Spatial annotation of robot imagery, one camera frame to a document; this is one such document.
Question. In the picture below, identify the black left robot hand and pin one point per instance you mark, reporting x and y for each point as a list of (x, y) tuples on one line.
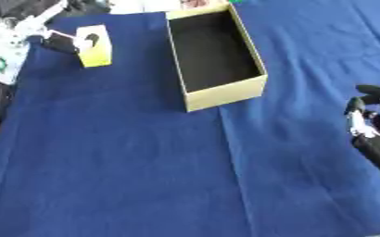
[(61, 43)]

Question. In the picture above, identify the yellow-green rectangular block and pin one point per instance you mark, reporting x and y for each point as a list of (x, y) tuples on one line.
[(97, 51)]

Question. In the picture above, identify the tan cardboard box black inside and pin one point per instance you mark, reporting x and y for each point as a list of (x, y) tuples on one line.
[(215, 52)]

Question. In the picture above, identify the small green object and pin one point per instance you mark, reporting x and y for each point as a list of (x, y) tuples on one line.
[(235, 1)]

